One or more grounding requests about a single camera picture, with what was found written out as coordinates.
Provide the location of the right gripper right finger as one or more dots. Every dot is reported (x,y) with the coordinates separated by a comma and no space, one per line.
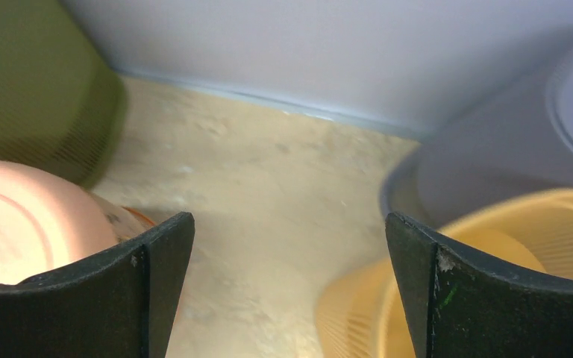
(462,302)

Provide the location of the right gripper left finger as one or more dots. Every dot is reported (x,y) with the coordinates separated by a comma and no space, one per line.
(120,302)

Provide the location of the yellow mesh waste bin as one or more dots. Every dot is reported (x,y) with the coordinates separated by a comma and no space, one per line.
(361,314)

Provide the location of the orange smooth bucket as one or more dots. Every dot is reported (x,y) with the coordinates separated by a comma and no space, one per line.
(47,222)

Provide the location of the dark grey mesh bin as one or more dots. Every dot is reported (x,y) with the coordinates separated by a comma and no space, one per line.
(515,141)

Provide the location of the olive green waste bin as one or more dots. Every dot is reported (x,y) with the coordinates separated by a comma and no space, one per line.
(62,108)

